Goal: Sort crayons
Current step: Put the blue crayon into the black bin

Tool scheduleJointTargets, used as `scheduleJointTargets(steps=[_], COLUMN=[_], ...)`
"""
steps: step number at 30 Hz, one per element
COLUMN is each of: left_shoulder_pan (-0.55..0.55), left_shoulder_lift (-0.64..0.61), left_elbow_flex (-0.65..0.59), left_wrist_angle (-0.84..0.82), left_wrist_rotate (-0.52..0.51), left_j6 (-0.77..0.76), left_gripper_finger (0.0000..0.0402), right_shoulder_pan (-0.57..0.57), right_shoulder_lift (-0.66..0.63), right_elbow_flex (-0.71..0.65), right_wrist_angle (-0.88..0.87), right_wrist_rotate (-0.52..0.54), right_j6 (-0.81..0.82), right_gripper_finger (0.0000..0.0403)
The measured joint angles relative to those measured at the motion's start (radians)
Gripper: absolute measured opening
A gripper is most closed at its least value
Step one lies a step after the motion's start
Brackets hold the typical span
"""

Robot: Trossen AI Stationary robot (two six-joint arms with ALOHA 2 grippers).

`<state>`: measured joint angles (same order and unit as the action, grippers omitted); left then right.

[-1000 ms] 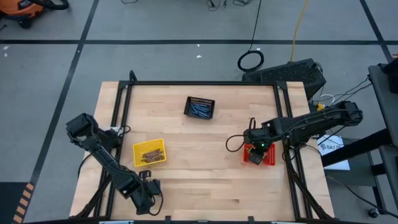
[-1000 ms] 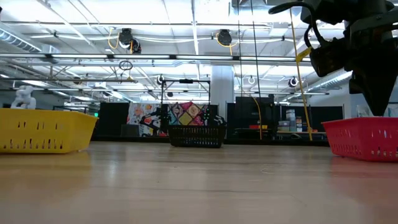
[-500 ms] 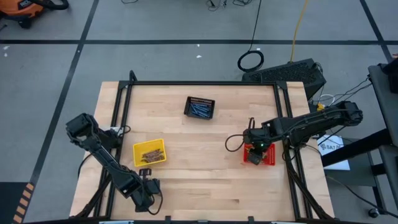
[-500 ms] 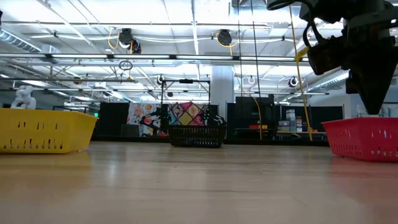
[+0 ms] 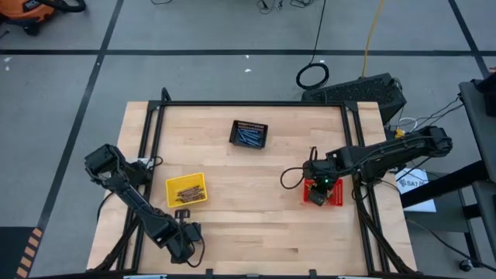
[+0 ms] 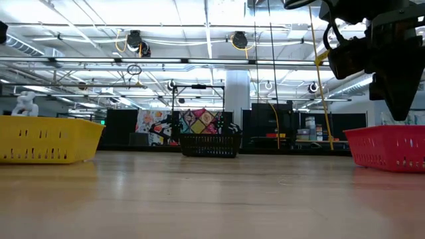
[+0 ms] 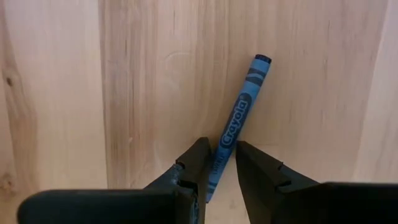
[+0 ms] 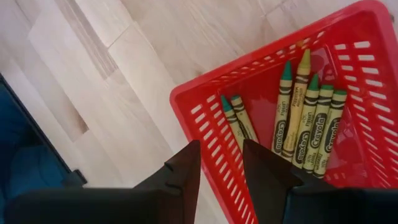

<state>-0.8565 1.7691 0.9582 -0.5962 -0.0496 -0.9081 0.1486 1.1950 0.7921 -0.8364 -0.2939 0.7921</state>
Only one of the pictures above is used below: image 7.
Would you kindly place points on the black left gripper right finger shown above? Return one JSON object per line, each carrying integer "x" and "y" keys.
{"x": 326, "y": 203}

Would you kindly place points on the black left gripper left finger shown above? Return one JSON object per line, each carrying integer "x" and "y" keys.
{"x": 109, "y": 207}

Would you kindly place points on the blue crayon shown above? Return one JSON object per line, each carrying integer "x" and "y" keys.
{"x": 237, "y": 115}

